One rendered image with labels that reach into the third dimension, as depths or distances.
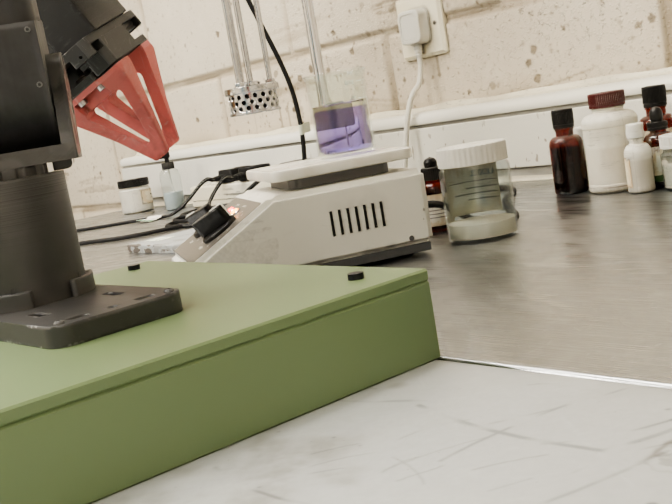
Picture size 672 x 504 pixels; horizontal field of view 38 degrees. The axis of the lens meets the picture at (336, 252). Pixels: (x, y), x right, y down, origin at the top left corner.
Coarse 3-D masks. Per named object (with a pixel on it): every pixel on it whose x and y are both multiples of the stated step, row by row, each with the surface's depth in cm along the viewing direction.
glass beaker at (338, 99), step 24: (336, 72) 79; (360, 72) 80; (312, 96) 81; (336, 96) 80; (360, 96) 80; (312, 120) 82; (336, 120) 80; (360, 120) 80; (336, 144) 80; (360, 144) 80
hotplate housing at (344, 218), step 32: (256, 192) 82; (288, 192) 76; (320, 192) 76; (352, 192) 76; (384, 192) 77; (416, 192) 78; (256, 224) 74; (288, 224) 75; (320, 224) 76; (352, 224) 77; (384, 224) 77; (416, 224) 78; (224, 256) 74; (256, 256) 75; (288, 256) 75; (320, 256) 76; (352, 256) 77; (384, 256) 78
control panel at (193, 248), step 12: (228, 204) 86; (240, 204) 81; (252, 204) 77; (240, 216) 77; (228, 228) 76; (192, 240) 83; (216, 240) 75; (180, 252) 82; (192, 252) 78; (204, 252) 74
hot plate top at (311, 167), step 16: (304, 160) 86; (320, 160) 81; (336, 160) 76; (352, 160) 77; (368, 160) 77; (384, 160) 77; (256, 176) 81; (272, 176) 76; (288, 176) 75; (304, 176) 76
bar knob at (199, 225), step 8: (216, 208) 76; (224, 208) 76; (208, 216) 77; (216, 216) 76; (224, 216) 76; (232, 216) 77; (192, 224) 78; (200, 224) 77; (208, 224) 77; (216, 224) 77; (224, 224) 76; (200, 232) 77; (208, 232) 77; (216, 232) 76; (208, 240) 76
